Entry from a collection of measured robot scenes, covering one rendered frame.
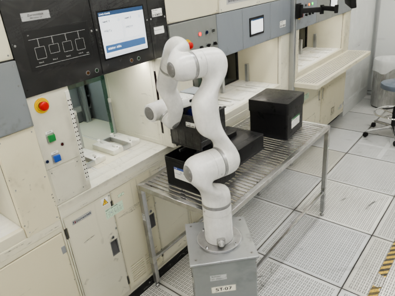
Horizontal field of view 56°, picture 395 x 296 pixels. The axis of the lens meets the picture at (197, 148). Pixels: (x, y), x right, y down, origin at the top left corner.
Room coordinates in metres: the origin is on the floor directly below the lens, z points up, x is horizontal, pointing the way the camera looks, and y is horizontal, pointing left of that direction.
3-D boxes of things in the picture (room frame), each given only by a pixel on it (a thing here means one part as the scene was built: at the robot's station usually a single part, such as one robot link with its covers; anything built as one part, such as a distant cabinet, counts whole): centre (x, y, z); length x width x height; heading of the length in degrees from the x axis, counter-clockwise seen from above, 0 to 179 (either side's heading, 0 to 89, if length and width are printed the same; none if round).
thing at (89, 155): (1.96, 0.68, 0.89); 0.22 x 0.21 x 0.04; 49
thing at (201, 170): (1.28, -0.03, 1.07); 0.19 x 0.12 x 0.24; 120
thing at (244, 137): (2.15, -0.22, 0.83); 0.29 x 0.29 x 0.13; 47
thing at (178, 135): (1.84, -0.01, 1.11); 0.24 x 0.20 x 0.32; 47
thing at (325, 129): (2.13, -0.29, 0.38); 1.30 x 0.60 x 0.76; 139
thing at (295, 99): (2.43, -0.57, 0.89); 0.29 x 0.29 x 0.25; 52
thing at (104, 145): (2.16, 0.50, 0.89); 0.22 x 0.21 x 0.04; 49
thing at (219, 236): (1.30, -0.06, 0.85); 0.19 x 0.19 x 0.18
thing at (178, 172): (1.83, -0.01, 0.85); 0.28 x 0.28 x 0.17; 47
